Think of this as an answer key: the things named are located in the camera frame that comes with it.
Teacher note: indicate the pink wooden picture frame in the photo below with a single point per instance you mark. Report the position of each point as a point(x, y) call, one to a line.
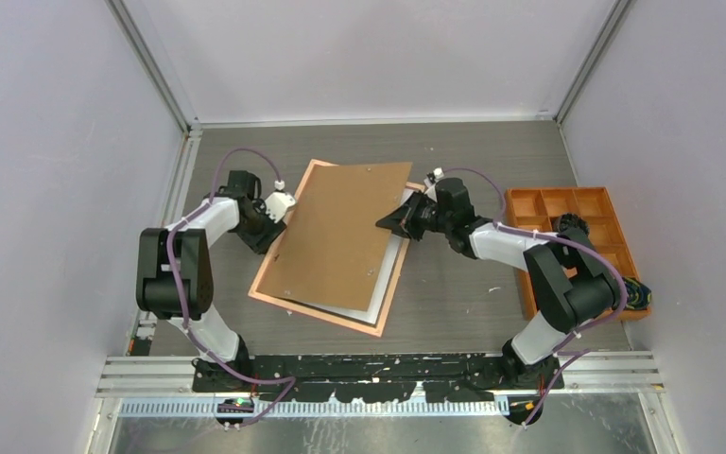
point(331, 319)

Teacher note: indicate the brown backing board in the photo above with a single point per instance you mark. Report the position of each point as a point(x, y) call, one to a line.
point(338, 238)

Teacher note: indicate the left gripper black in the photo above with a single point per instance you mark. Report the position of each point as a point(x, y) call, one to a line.
point(261, 243)

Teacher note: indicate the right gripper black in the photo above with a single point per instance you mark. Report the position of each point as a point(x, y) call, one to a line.
point(403, 221)

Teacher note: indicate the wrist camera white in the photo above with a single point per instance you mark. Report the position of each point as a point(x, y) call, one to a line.
point(279, 202)
point(432, 177)

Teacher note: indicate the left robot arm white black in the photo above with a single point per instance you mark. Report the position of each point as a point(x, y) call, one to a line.
point(175, 281)

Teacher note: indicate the landscape photo print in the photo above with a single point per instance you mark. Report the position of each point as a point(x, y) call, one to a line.
point(332, 256)

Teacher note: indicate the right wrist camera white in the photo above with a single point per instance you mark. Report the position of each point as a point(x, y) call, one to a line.
point(432, 177)

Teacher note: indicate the aluminium front rail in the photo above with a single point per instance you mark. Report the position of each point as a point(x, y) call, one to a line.
point(595, 372)

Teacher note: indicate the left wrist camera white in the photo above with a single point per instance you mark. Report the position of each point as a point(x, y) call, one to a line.
point(279, 202)

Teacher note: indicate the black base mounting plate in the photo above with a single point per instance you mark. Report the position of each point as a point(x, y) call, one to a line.
point(463, 377)

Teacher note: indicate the blue yellow rolled item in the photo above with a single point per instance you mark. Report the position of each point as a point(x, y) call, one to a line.
point(639, 295)

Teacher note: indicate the orange compartment tray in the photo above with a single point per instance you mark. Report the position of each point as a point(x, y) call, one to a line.
point(535, 208)

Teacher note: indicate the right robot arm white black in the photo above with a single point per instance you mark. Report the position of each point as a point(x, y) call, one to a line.
point(572, 283)

